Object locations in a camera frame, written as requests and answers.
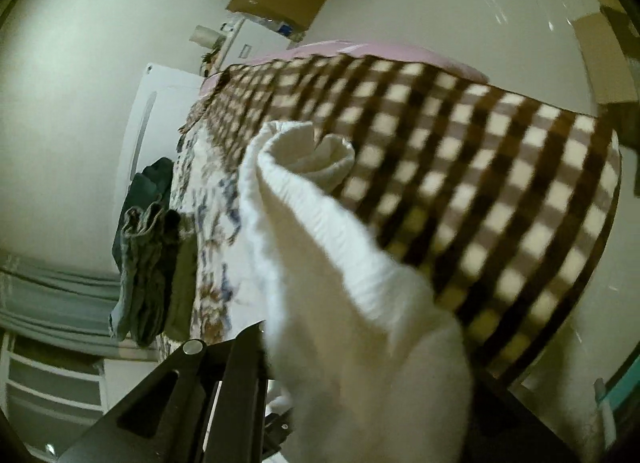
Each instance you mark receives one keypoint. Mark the dark green clothing pile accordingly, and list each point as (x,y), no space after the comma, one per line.
(145,249)

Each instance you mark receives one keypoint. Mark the white pants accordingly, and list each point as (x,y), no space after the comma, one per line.
(374,369)

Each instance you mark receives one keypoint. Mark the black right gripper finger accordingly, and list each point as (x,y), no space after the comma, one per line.
(204,403)

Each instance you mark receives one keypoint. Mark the brown checkered blanket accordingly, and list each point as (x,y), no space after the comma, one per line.
(505,201)

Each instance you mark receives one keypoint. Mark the white nightstand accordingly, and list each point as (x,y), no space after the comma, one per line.
(246,40)

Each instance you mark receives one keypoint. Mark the floral fleece blanket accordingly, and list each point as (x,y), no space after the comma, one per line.
(214,296)

